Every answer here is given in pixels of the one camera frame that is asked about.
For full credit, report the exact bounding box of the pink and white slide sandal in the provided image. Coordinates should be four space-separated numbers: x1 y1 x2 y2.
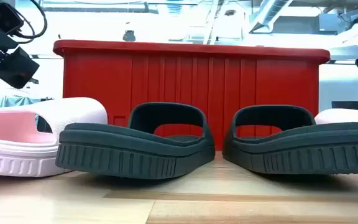
0 97 108 177
314 108 358 125

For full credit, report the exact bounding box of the black slide sandal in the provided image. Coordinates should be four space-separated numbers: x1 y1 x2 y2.
55 102 216 180
222 105 358 175

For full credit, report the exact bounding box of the red plastic bin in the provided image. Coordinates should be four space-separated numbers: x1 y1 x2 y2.
52 39 331 151

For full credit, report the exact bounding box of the black rectangular background box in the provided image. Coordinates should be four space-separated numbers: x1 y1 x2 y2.
331 100 358 111

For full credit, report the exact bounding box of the dark round background object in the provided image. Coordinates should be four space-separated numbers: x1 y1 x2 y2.
122 30 137 42

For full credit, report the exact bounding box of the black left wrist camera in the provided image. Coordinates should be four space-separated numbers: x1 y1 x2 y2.
0 2 24 35

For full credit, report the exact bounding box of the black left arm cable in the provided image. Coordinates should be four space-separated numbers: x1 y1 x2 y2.
11 0 48 44

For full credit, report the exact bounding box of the silver ventilation duct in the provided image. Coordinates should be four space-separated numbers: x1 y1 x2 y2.
249 0 295 34

